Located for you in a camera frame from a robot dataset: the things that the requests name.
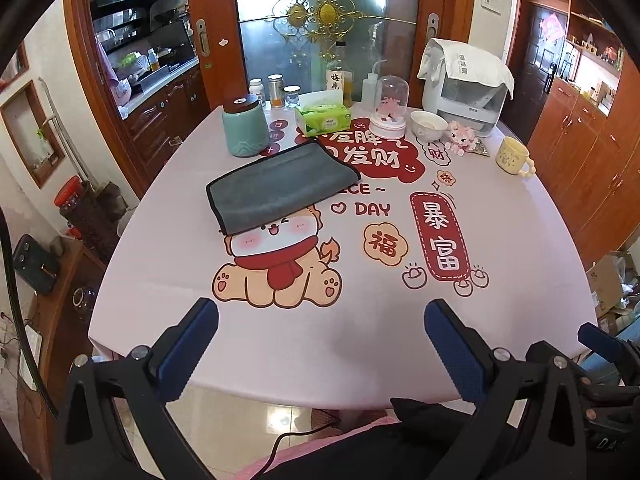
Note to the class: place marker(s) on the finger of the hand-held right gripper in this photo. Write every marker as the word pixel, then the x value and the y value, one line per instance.
pixel 599 338

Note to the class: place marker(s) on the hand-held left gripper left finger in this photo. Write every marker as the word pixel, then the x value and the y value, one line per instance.
pixel 187 345

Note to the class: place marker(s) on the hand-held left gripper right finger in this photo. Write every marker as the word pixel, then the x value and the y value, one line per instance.
pixel 460 355

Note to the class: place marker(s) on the grey towel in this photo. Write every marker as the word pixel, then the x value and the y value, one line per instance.
pixel 280 185

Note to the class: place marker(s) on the cardboard box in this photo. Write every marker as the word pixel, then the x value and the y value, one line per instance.
pixel 607 280

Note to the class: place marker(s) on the person's black trouser leg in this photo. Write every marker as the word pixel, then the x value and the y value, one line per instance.
pixel 370 452

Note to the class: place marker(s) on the pink printed tablecloth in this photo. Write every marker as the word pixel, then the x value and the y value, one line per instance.
pixel 310 270

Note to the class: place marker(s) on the black bag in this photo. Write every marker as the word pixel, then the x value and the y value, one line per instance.
pixel 35 265

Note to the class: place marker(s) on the red lid plastic jar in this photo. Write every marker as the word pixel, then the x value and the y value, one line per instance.
pixel 70 202

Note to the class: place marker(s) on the yellow mug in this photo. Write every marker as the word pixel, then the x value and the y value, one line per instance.
pixel 511 157

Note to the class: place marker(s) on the silver foil packet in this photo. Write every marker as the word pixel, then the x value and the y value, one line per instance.
pixel 481 149

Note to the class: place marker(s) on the pink plush toy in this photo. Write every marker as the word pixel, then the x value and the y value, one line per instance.
pixel 462 137

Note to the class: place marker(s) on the teal canister with dark lid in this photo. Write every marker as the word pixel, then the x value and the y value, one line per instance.
pixel 244 127

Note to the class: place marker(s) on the white ceramic bowl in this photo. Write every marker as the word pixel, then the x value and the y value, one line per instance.
pixel 428 125

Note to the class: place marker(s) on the white countertop appliance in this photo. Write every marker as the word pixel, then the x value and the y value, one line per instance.
pixel 462 105

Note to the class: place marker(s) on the glass dome pink ornament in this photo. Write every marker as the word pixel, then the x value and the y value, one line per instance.
pixel 390 110

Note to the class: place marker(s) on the white small jar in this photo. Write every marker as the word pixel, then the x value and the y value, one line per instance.
pixel 256 91

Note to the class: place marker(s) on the green tissue pack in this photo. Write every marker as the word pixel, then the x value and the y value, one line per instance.
pixel 322 119

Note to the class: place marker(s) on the orange filled glass jar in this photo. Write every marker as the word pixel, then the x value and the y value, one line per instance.
pixel 276 91

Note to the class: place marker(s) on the small clear glass jar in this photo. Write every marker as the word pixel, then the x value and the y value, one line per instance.
pixel 291 96

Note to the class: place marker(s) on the clear squeeze bottle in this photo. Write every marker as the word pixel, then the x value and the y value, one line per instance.
pixel 370 89

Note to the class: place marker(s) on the wooden kitchen cabinet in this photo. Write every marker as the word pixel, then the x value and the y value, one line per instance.
pixel 150 60

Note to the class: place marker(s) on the yellow oil bottle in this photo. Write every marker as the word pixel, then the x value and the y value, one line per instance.
pixel 348 86

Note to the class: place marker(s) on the white cloth bag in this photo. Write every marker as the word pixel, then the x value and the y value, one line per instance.
pixel 465 62

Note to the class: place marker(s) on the clear labelled glass bottle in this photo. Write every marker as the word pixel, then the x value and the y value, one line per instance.
pixel 335 72

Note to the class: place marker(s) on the glass door with gold ornament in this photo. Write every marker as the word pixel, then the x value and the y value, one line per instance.
pixel 325 20

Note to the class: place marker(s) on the wooden wall cabinet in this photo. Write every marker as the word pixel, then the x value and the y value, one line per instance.
pixel 590 125

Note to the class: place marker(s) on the white wall switch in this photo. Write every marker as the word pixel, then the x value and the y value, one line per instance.
pixel 490 0

